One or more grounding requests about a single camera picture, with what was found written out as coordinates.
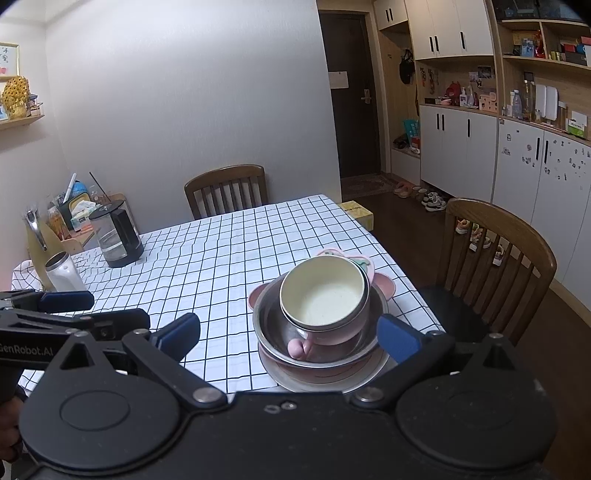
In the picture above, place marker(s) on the patterned door mat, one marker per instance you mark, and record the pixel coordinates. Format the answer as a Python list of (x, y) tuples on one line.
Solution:
[(367, 187)]

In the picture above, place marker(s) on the white upper cabinets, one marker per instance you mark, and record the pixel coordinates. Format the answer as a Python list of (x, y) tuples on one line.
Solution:
[(443, 27)]

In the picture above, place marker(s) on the pink flower-shaped plate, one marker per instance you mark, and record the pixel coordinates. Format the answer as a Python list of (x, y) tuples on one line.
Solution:
[(383, 286)]

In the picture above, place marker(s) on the wooden chair with striped cushion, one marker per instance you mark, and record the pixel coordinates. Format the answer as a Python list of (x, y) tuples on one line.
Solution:
[(226, 173)]

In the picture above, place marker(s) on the pink bowl with steel lining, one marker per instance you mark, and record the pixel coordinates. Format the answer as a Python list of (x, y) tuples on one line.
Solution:
[(332, 338)]

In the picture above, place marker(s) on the wooden chair with black seat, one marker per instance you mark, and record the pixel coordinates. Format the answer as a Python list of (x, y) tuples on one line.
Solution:
[(498, 217)]

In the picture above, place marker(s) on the teal shopping bag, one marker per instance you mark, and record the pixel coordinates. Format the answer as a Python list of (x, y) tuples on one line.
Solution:
[(412, 134)]

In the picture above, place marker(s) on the tissue box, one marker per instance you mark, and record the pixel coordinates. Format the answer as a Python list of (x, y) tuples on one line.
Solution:
[(83, 214)]

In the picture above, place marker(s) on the framed wall picture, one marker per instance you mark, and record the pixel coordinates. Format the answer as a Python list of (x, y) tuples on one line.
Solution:
[(7, 60)]

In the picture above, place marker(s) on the pink slippers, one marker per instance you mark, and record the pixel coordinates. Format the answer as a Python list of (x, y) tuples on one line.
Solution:
[(404, 189)]

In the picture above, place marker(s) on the stainless steel bowl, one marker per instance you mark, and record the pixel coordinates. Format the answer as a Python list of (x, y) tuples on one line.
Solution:
[(272, 332)]

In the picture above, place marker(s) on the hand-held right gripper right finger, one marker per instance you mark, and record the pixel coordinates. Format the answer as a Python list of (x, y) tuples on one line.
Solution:
[(397, 337)]

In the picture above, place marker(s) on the wooden wall shelf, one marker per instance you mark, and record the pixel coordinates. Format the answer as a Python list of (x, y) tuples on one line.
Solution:
[(23, 121)]

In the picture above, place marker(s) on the gold ornament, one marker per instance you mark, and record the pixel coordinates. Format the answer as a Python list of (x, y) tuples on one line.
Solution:
[(14, 97)]

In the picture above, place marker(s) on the white lower cabinets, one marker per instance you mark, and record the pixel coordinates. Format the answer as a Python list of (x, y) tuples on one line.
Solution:
[(521, 175)]

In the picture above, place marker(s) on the dark entrance door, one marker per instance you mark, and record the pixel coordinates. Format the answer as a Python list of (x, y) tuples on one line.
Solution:
[(351, 129)]

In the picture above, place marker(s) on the white cabinets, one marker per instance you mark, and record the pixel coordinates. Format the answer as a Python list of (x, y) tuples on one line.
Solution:
[(443, 27), (521, 175)]

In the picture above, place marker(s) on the cream bowl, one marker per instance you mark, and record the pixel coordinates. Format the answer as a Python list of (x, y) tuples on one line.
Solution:
[(323, 300)]

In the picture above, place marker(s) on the beige thermos jug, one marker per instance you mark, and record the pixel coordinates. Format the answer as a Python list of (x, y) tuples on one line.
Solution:
[(37, 267)]

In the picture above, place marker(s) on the small children's shoes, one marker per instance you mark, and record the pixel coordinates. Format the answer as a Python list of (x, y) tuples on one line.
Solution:
[(475, 237)]

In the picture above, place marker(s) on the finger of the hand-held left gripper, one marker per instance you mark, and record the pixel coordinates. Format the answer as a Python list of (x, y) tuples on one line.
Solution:
[(69, 301), (124, 319)]

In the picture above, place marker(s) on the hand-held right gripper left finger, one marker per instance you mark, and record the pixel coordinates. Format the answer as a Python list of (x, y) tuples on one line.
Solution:
[(178, 334)]

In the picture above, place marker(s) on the checked white tablecloth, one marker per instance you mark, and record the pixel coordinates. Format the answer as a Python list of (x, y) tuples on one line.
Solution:
[(207, 258)]

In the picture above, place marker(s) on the wooden desk organizer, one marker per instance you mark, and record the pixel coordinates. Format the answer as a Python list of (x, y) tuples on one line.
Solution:
[(76, 240)]

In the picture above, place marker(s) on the large white plate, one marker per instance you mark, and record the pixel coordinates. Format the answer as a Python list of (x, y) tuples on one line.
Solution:
[(284, 377)]

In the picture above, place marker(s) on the black hanging bag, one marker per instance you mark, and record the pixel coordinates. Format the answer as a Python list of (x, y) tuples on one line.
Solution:
[(406, 67)]

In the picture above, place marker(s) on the glass electric kettle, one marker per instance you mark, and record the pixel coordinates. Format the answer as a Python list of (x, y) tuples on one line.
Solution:
[(124, 230)]

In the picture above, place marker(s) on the yellow box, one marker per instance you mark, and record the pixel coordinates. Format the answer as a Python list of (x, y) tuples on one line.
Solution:
[(358, 212)]

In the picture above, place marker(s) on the person's left hand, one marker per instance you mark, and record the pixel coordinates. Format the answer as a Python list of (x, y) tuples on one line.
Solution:
[(9, 429)]

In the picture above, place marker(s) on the grey sneakers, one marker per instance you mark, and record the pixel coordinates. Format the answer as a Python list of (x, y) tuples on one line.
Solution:
[(434, 202)]

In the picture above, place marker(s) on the white insulated cup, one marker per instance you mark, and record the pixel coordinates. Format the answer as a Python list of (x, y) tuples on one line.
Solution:
[(64, 277)]

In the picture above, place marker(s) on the wooden open shelving unit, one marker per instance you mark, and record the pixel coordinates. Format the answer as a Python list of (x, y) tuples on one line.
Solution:
[(531, 60)]

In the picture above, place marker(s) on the small photo frame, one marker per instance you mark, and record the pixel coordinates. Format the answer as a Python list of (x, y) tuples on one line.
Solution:
[(3, 113)]

